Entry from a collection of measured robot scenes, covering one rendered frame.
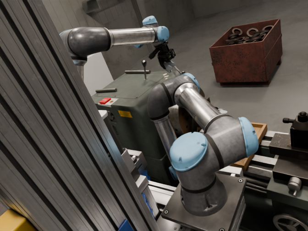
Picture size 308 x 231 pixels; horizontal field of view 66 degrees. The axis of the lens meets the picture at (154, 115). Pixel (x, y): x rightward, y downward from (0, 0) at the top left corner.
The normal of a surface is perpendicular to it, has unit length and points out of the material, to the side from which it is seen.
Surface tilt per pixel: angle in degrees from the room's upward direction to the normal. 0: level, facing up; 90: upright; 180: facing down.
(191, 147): 7
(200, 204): 72
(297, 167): 0
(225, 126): 4
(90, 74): 90
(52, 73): 90
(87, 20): 90
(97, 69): 90
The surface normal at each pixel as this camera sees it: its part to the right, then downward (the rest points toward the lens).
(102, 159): 0.80, 0.04
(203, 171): 0.26, 0.41
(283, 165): -0.32, -0.82
